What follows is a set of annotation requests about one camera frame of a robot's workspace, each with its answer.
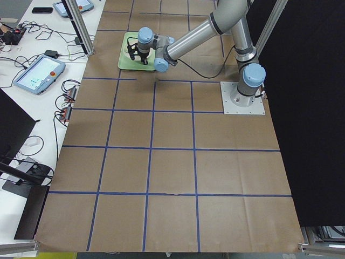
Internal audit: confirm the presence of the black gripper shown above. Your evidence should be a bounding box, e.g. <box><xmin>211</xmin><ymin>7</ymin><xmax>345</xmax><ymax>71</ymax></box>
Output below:
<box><xmin>137</xmin><ymin>46</ymin><xmax>150</xmax><ymax>65</ymax></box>

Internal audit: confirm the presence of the teach pendant tablet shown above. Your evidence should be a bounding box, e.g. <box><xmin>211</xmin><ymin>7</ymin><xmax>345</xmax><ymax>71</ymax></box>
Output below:
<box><xmin>13</xmin><ymin>54</ymin><xmax>66</xmax><ymax>94</ymax></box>
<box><xmin>52</xmin><ymin>0</ymin><xmax>95</xmax><ymax>19</ymax></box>

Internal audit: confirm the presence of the black monitor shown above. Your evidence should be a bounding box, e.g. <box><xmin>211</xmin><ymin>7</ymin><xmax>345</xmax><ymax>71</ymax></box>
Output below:
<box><xmin>1</xmin><ymin>90</ymin><xmax>52</xmax><ymax>240</ymax></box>

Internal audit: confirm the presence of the black power adapter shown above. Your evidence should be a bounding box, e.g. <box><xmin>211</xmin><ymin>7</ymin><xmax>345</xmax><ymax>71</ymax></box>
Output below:
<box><xmin>44</xmin><ymin>50</ymin><xmax>59</xmax><ymax>59</ymax></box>

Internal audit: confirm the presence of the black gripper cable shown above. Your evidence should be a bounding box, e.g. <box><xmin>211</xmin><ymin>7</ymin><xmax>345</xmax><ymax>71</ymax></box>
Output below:
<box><xmin>125</xmin><ymin>37</ymin><xmax>238</xmax><ymax>79</ymax></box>

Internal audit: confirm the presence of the light green tray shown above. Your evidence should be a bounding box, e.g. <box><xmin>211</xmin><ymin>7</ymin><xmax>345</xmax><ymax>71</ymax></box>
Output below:
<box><xmin>118</xmin><ymin>32</ymin><xmax>155</xmax><ymax>71</ymax></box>

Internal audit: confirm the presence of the black curtain panel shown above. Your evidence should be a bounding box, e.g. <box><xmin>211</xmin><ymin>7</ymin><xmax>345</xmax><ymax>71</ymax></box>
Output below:
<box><xmin>259</xmin><ymin>1</ymin><xmax>344</xmax><ymax>226</ymax></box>

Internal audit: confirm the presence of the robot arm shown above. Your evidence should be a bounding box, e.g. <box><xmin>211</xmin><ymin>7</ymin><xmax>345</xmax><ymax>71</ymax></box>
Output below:
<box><xmin>127</xmin><ymin>1</ymin><xmax>266</xmax><ymax>107</ymax></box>

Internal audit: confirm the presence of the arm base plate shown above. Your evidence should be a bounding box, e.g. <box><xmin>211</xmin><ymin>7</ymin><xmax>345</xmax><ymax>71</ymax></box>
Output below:
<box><xmin>220</xmin><ymin>81</ymin><xmax>266</xmax><ymax>115</ymax></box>

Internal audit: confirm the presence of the grey adapter box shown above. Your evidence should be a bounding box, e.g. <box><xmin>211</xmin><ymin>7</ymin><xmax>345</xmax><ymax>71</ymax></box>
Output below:
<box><xmin>59</xmin><ymin>106</ymin><xmax>72</xmax><ymax>122</ymax></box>
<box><xmin>64</xmin><ymin>86</ymin><xmax>77</xmax><ymax>103</ymax></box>

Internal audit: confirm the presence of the aluminium frame post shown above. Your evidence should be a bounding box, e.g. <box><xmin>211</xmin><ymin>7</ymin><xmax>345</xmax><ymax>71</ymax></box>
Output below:
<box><xmin>62</xmin><ymin>0</ymin><xmax>94</xmax><ymax>56</ymax></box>

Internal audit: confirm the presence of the black smartphone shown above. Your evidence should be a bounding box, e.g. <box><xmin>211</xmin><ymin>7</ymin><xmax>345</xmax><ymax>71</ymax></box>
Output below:
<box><xmin>31</xmin><ymin>7</ymin><xmax>53</xmax><ymax>14</ymax></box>

